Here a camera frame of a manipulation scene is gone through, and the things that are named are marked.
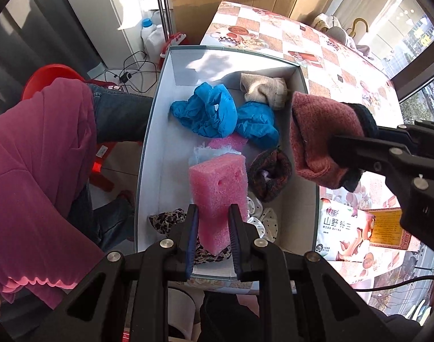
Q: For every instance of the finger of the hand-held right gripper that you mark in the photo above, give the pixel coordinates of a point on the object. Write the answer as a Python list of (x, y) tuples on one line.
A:
[(359, 153), (427, 139)]

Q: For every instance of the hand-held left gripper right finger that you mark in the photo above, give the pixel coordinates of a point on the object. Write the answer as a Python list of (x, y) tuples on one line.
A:
[(236, 245)]

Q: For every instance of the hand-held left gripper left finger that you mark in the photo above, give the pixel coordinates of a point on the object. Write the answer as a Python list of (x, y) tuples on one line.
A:
[(192, 245)]

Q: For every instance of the leopard print scrunchie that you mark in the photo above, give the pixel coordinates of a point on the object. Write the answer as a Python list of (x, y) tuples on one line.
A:
[(170, 219)]

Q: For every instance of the white polka dot scrunchie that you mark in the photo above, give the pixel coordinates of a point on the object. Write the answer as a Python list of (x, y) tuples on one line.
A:
[(266, 217)]

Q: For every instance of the pink knit sock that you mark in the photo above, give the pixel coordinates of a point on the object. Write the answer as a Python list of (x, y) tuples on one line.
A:
[(316, 131)]

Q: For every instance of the large pink sponge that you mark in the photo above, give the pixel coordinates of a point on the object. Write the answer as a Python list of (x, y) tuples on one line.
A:
[(218, 192)]

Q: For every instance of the dark brown knit scrunchie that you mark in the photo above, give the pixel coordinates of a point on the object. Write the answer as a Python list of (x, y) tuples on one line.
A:
[(270, 174)]

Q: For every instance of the light blue fluffy scrunchie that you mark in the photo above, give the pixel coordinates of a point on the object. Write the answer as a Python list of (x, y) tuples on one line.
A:
[(202, 155)]

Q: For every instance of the small pink sponge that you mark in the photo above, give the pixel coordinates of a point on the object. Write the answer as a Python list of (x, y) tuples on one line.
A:
[(227, 142)]

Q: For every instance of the beige knit hat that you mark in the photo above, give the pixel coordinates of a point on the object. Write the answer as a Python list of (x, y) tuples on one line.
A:
[(263, 91)]

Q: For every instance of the grey storage box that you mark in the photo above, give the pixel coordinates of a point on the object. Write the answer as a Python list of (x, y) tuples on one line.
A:
[(181, 67)]

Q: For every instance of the red patterned carton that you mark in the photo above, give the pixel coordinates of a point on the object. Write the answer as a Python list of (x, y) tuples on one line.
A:
[(388, 228)]

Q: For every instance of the person's dark trousers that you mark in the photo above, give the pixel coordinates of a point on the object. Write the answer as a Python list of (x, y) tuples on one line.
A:
[(224, 320)]

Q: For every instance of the floral tissue pack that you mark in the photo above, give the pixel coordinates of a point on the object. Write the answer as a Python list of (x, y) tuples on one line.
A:
[(345, 231)]

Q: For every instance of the lavender cloth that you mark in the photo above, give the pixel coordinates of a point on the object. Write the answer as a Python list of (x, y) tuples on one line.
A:
[(363, 49)]

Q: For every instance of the white bag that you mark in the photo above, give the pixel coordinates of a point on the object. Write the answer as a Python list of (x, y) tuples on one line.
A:
[(327, 25)]

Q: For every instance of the white plastic jug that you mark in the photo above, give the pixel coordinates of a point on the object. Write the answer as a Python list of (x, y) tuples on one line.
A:
[(157, 42)]

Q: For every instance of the white bottle blue cap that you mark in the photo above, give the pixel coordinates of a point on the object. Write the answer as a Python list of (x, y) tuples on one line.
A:
[(146, 34)]

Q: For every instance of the red plastic stool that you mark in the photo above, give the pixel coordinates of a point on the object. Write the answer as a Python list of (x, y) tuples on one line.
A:
[(49, 74)]

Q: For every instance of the red metal mop pole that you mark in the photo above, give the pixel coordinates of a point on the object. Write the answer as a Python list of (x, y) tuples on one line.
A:
[(163, 7)]

